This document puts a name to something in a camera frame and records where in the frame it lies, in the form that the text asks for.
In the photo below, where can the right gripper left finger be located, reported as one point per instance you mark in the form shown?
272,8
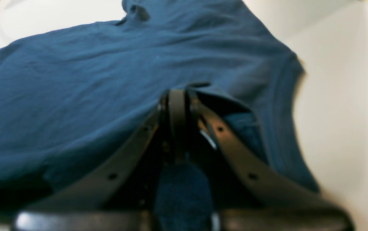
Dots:
119,194

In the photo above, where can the dark blue t-shirt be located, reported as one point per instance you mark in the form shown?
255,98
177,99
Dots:
69,98

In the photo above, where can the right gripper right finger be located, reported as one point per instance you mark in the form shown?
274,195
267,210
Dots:
247,194

